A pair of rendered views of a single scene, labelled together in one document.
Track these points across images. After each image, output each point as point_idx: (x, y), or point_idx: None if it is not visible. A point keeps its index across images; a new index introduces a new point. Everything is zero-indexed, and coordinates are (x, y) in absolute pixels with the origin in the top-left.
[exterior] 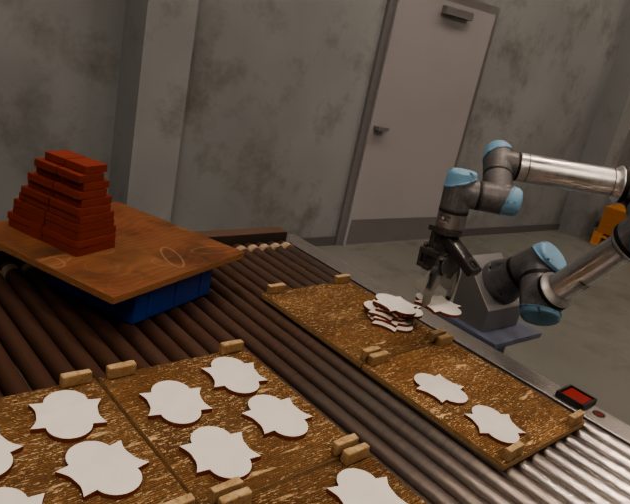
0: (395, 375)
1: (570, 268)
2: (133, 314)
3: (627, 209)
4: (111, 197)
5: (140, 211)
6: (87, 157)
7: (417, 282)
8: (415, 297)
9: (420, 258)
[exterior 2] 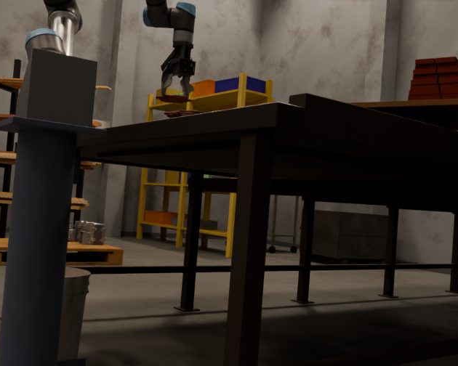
0: None
1: (73, 50)
2: None
3: (73, 2)
4: (411, 80)
5: (439, 99)
6: (433, 58)
7: (192, 86)
8: (187, 99)
9: (193, 70)
